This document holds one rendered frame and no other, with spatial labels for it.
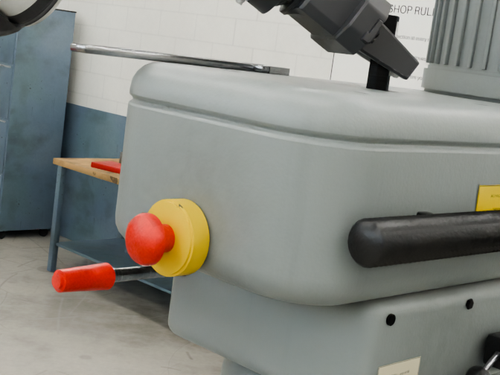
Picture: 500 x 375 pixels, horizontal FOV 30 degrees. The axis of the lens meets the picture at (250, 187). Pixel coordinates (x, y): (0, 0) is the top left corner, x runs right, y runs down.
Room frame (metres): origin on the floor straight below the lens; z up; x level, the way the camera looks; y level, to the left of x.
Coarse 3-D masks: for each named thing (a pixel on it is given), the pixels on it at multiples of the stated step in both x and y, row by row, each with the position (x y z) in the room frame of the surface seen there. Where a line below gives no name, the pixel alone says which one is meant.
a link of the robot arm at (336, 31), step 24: (240, 0) 0.85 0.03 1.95; (264, 0) 0.83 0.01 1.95; (288, 0) 0.84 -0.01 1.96; (312, 0) 0.82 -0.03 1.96; (336, 0) 0.82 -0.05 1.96; (360, 0) 0.83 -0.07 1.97; (384, 0) 0.83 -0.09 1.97; (312, 24) 0.85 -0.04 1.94; (336, 24) 0.82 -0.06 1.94; (360, 24) 0.81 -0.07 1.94; (336, 48) 0.86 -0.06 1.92; (360, 48) 0.82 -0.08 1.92
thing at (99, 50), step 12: (72, 48) 0.75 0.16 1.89; (84, 48) 0.75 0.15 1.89; (96, 48) 0.75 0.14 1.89; (108, 48) 0.76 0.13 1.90; (120, 48) 0.77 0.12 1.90; (156, 60) 0.80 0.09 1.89; (168, 60) 0.81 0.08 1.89; (180, 60) 0.82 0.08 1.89; (192, 60) 0.83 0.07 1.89; (204, 60) 0.85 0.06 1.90; (216, 60) 0.86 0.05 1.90; (264, 72) 0.89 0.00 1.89; (276, 72) 0.91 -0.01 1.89; (288, 72) 0.92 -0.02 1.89
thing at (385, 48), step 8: (376, 32) 0.85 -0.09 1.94; (384, 32) 0.86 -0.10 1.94; (376, 40) 0.86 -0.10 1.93; (384, 40) 0.86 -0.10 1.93; (392, 40) 0.86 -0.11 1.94; (368, 48) 0.86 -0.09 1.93; (376, 48) 0.86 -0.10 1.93; (384, 48) 0.86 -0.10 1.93; (392, 48) 0.86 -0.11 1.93; (400, 48) 0.86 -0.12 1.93; (368, 56) 0.86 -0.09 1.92; (376, 56) 0.86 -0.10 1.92; (384, 56) 0.86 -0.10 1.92; (392, 56) 0.86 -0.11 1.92; (400, 56) 0.86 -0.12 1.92; (408, 56) 0.86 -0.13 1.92; (384, 64) 0.86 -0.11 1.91; (392, 64) 0.86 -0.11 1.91; (400, 64) 0.86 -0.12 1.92; (408, 64) 0.86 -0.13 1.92; (416, 64) 0.86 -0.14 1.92; (400, 72) 0.86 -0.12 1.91; (408, 72) 0.86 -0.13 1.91
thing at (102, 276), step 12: (96, 264) 0.78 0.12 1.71; (108, 264) 0.79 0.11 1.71; (60, 276) 0.75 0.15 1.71; (72, 276) 0.75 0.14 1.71; (84, 276) 0.76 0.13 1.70; (96, 276) 0.77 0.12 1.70; (108, 276) 0.78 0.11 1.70; (120, 276) 0.79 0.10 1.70; (132, 276) 0.80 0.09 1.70; (144, 276) 0.81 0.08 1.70; (156, 276) 0.83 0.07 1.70; (60, 288) 0.75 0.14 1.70; (72, 288) 0.75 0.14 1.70; (84, 288) 0.76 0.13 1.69; (96, 288) 0.77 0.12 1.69; (108, 288) 0.78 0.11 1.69
